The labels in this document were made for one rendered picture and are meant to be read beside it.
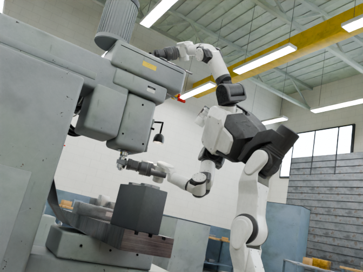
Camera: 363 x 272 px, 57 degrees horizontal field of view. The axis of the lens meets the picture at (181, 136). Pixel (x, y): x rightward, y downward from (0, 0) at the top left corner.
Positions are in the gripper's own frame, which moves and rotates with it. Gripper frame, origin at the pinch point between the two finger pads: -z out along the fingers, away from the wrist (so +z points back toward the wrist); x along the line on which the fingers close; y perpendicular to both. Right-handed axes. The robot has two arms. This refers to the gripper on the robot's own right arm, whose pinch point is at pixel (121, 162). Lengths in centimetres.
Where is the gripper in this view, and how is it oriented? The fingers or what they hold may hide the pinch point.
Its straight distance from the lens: 198.7
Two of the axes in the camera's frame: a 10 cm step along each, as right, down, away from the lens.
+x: 2.1, -2.1, -9.5
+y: -2.0, 9.5, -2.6
